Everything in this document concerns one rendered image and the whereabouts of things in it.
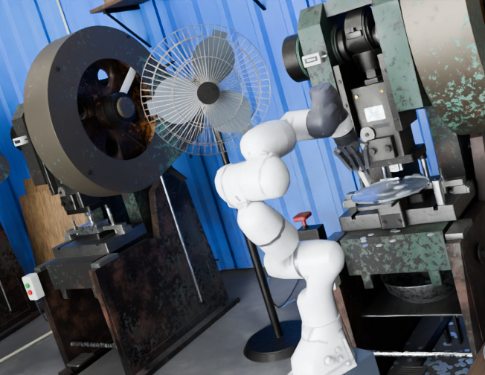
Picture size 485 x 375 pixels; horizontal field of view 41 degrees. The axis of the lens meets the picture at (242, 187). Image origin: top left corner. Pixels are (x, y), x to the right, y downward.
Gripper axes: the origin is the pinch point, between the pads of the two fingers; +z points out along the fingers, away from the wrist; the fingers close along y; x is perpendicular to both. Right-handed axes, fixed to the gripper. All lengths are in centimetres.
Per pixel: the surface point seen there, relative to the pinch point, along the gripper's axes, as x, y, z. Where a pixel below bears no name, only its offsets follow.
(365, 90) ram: 31.3, -1.3, -14.4
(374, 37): 43, 5, -28
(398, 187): 11.0, 4.0, 16.6
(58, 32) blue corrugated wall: 176, -270, -33
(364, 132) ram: 24.0, -5.3, -1.5
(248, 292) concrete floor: 58, -142, 127
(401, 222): 1.9, 3.8, 25.5
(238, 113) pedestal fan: 51, -72, -5
